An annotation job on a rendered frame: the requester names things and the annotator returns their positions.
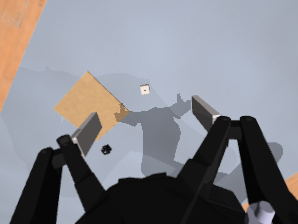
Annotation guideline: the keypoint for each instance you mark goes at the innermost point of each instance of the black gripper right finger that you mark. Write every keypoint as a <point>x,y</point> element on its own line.
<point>269,199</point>

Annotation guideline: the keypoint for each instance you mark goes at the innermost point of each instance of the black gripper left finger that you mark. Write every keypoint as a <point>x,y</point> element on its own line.
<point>38,203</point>

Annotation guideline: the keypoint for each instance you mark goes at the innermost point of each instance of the black die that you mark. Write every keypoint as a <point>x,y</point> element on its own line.
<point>106,149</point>

